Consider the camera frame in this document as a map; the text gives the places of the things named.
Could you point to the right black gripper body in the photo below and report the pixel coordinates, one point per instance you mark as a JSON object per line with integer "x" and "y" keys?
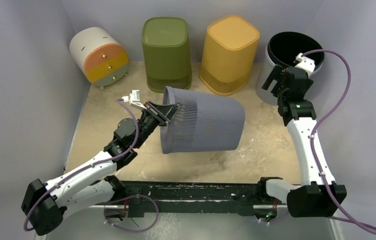
{"x": 282, "y": 79}

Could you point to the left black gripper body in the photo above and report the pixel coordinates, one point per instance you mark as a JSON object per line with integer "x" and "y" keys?
{"x": 147, "y": 123}

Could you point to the black round bin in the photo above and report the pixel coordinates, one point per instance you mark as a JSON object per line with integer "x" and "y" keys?
{"x": 283, "y": 48}

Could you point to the grey plastic basket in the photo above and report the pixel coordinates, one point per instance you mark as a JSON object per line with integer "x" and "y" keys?
{"x": 204, "y": 123}

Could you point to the orange plastic mesh basket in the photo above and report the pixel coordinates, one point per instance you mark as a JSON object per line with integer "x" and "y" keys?
{"x": 228, "y": 55}

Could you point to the green slotted plastic basket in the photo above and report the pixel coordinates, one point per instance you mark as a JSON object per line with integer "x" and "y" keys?
{"x": 166, "y": 51}

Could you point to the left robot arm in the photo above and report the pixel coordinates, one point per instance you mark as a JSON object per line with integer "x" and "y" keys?
{"x": 47, "y": 204}

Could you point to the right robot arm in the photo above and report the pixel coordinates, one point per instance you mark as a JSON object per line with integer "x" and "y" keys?
{"x": 318, "y": 193}

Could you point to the white cylindrical drawer cabinet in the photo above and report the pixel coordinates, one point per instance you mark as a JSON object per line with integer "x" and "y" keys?
{"x": 100, "y": 57}

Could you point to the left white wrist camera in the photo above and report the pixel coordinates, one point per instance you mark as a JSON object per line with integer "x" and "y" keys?
{"x": 134, "y": 99}

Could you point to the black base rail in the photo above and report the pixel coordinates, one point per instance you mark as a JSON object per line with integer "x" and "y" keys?
{"x": 244, "y": 199}

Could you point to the aluminium frame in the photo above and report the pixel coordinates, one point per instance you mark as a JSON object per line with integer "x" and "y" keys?
{"x": 149, "y": 218}

